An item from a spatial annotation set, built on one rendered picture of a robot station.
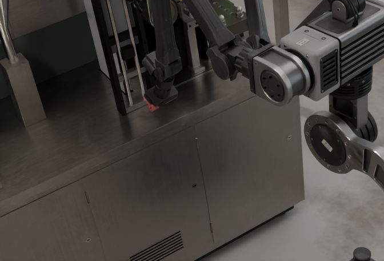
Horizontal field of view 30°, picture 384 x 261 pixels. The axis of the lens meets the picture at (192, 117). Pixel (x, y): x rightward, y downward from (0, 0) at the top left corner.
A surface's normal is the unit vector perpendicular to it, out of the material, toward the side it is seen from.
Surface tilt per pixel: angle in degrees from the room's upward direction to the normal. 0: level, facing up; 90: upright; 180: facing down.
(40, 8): 90
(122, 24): 90
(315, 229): 0
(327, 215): 0
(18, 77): 90
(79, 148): 0
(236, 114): 90
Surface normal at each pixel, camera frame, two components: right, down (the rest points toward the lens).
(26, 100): 0.52, 0.45
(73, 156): -0.13, -0.80
